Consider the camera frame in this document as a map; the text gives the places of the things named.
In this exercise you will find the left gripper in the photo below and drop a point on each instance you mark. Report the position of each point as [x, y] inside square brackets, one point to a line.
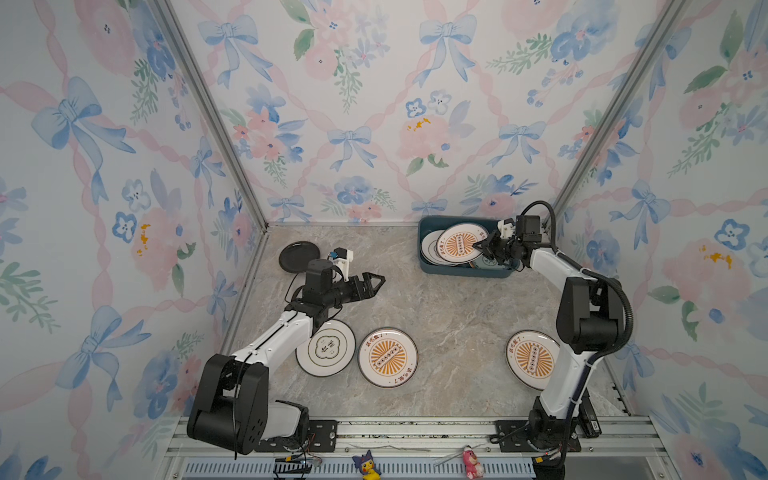
[365, 284]

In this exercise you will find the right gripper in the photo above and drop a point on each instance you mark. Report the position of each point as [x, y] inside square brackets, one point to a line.
[487, 245]

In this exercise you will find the orange sunburst plate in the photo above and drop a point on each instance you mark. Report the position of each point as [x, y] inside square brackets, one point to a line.
[457, 243]
[531, 356]
[388, 358]

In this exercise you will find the white plate clover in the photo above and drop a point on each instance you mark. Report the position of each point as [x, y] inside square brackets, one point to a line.
[429, 249]
[329, 351]

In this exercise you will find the black round plate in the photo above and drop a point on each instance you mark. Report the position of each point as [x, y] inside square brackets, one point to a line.
[295, 257]

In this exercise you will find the teal patterned small plate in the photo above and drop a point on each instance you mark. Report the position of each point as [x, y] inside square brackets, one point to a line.
[484, 263]

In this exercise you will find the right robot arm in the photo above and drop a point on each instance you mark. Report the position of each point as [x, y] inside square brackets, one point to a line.
[594, 320]

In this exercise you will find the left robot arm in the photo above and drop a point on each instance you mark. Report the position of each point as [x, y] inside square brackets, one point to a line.
[232, 409]

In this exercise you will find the teal plastic bin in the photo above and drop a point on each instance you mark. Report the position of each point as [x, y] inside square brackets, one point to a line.
[430, 224]

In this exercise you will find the purple yellow toy figure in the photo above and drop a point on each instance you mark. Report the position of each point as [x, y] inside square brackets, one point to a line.
[365, 465]

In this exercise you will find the pink toy figure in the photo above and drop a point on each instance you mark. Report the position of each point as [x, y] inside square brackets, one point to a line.
[473, 467]

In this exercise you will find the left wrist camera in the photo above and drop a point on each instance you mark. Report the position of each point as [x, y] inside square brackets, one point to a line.
[342, 258]

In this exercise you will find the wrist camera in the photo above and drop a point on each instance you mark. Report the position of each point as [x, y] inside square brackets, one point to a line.
[342, 258]
[524, 228]

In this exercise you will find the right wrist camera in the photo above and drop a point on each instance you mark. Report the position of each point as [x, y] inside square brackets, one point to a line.
[524, 228]

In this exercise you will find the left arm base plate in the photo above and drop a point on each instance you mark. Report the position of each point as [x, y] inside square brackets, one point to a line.
[312, 436]

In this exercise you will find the aluminium front rail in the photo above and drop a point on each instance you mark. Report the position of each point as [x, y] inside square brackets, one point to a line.
[426, 448]

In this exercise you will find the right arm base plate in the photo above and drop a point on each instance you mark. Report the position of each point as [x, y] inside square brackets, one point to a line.
[517, 436]

